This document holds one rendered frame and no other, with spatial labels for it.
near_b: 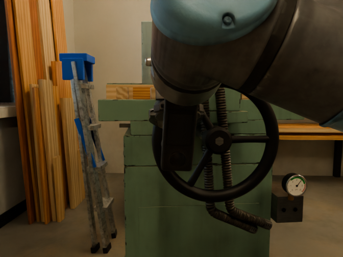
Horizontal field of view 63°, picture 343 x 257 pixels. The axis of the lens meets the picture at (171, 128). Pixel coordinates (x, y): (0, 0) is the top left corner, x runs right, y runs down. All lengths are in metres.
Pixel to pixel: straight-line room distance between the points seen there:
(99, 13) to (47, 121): 1.78
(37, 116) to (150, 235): 1.48
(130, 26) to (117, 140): 1.35
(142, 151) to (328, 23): 0.63
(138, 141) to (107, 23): 2.83
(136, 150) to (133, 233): 0.25
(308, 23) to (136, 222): 0.73
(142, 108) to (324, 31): 0.60
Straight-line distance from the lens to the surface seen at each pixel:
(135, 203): 0.84
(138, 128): 0.79
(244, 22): 0.21
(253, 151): 0.86
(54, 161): 2.19
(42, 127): 2.20
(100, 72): 3.47
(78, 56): 1.70
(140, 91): 0.94
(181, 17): 0.21
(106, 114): 0.79
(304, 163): 3.68
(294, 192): 0.87
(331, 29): 0.25
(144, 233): 0.87
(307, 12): 0.24
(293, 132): 3.12
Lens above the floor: 0.90
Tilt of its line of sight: 6 degrees down
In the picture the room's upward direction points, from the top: straight up
